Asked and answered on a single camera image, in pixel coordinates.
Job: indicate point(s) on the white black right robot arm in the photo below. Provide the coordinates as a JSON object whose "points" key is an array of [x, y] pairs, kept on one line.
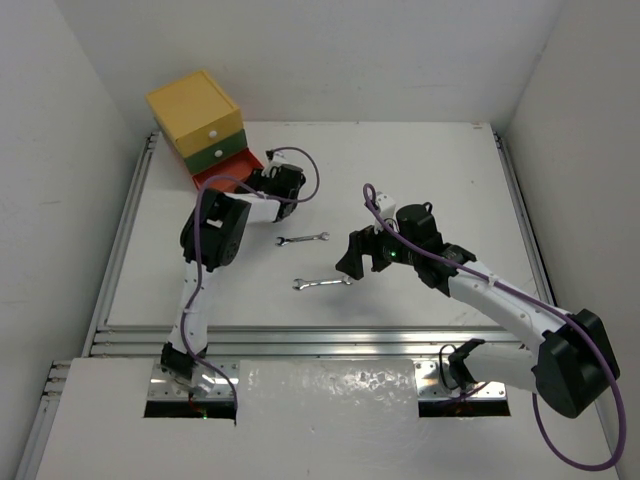
{"points": [[566, 355]]}

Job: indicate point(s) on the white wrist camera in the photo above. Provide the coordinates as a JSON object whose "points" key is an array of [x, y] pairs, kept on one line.
{"points": [[385, 207], [275, 160]]}

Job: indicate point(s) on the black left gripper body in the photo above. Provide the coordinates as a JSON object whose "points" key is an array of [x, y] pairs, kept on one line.
{"points": [[260, 181]]}

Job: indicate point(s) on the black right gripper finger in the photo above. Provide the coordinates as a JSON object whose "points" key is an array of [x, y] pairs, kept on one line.
{"points": [[385, 252], [351, 263]]}

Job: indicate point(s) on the yellow drawer cabinet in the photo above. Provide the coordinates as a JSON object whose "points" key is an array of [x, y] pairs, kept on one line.
{"points": [[188, 103]]}

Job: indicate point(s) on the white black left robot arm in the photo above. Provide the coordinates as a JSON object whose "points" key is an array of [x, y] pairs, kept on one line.
{"points": [[211, 239]]}

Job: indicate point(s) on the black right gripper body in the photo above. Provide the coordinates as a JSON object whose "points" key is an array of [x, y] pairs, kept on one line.
{"points": [[408, 253]]}

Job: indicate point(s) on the green drawer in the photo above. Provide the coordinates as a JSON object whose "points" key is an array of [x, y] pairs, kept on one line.
{"points": [[214, 154]]}

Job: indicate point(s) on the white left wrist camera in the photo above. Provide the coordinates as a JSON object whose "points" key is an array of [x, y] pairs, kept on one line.
{"points": [[275, 160]]}

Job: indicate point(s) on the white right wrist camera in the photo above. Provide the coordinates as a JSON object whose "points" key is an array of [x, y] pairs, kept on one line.
{"points": [[385, 207]]}

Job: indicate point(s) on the red bottom drawer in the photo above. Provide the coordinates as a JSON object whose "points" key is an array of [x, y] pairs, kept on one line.
{"points": [[239, 166]]}

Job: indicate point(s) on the yellow top drawer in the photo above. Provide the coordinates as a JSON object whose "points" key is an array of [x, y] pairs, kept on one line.
{"points": [[210, 134]]}

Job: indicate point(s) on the white front cover panel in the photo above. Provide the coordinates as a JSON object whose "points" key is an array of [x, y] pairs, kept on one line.
{"points": [[296, 420]]}

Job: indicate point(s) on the aluminium front frame rails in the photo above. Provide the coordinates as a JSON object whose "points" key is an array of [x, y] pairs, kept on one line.
{"points": [[254, 313]]}

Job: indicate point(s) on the silver open-end wrench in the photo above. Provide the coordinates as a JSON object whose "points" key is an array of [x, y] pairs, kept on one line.
{"points": [[301, 284], [283, 241]]}

